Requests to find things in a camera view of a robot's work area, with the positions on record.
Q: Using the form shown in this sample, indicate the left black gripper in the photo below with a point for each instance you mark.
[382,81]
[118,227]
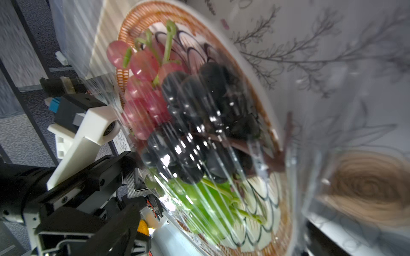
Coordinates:
[82,216]

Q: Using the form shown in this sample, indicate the clear plastic wrap sheet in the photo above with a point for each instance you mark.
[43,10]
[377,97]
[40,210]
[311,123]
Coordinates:
[337,77]

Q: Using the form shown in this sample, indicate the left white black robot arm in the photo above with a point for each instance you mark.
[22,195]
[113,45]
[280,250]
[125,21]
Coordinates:
[12,195]

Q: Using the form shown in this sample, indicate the patterned plate with orange rim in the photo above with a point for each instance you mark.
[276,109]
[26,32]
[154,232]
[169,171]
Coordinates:
[197,40]

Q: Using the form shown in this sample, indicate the green grape bunch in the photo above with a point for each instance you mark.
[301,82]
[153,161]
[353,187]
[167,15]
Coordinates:
[207,209]

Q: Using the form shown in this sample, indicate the red grape bunch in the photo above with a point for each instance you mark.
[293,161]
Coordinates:
[144,108]

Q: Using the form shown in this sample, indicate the black grape bunch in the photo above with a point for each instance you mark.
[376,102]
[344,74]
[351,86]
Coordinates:
[209,129]

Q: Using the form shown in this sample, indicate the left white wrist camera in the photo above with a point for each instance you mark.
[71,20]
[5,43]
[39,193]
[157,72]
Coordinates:
[82,124]

